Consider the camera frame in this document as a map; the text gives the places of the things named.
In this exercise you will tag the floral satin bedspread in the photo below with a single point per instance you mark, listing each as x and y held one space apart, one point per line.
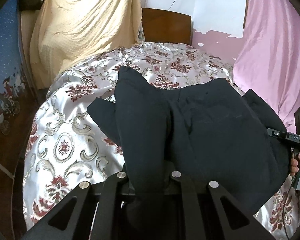
66 147

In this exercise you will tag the blue fabric wardrobe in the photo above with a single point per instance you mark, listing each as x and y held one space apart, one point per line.
17 106

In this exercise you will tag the yellow hanging sheet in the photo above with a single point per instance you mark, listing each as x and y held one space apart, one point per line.
69 31

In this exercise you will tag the pink curtain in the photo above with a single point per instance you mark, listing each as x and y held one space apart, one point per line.
269 62

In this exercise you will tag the black padded jacket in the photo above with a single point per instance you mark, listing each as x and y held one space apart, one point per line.
207 132

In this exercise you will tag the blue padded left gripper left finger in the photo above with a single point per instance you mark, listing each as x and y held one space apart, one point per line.
89 211

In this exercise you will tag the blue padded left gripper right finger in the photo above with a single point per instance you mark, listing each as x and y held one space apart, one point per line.
205 211

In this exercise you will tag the wooden headboard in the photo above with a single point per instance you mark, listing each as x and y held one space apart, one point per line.
166 26

